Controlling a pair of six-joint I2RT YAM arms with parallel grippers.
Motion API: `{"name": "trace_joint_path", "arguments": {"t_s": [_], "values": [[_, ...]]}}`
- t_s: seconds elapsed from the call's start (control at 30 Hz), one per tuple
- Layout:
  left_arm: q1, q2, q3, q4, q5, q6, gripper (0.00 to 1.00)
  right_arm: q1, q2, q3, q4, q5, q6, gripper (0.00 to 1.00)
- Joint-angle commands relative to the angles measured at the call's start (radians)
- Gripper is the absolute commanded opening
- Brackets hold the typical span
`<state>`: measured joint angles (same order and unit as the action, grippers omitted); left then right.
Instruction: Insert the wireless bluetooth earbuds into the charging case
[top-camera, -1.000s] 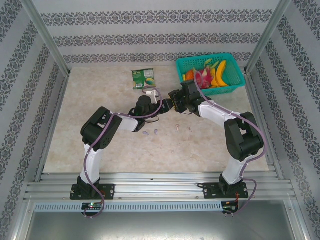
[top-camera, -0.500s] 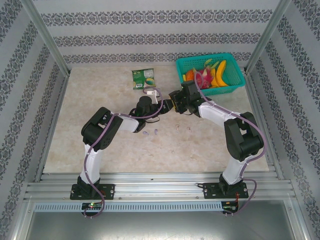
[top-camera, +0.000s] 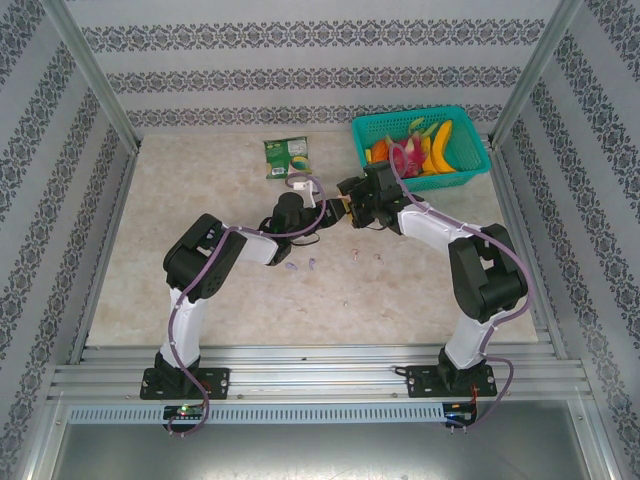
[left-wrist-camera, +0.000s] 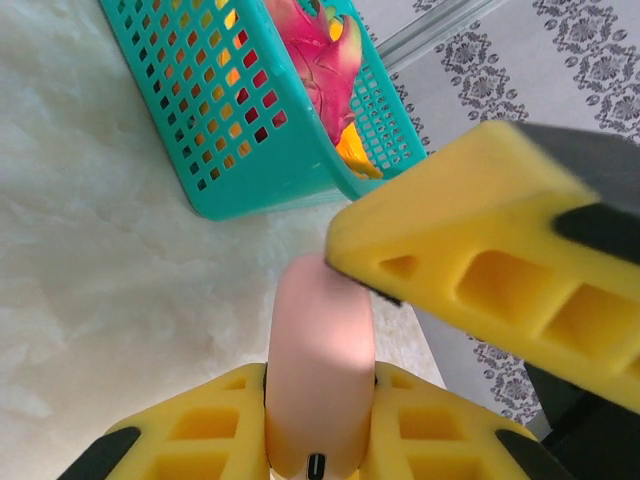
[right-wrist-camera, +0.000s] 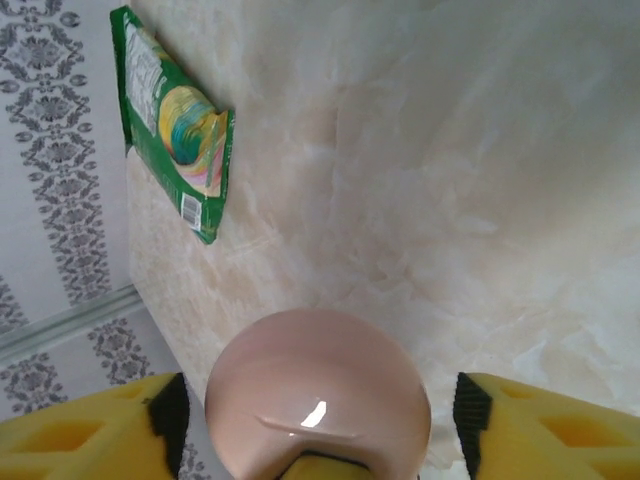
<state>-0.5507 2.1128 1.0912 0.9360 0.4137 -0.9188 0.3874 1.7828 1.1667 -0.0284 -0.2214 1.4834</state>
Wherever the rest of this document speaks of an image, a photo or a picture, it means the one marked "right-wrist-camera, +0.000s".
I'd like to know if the pink earbud charging case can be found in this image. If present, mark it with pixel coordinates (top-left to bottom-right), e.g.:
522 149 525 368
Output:
203 308 433 480

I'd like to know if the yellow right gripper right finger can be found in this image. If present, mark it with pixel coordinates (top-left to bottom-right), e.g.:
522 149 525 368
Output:
452 372 640 480

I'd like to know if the aluminium left frame post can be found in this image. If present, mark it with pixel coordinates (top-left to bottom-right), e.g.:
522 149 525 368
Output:
0 286 142 362

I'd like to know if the green snack packet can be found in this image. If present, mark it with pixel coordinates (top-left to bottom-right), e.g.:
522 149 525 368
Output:
109 5 237 247

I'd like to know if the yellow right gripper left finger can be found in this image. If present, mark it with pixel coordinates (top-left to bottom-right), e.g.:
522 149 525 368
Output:
0 372 192 480

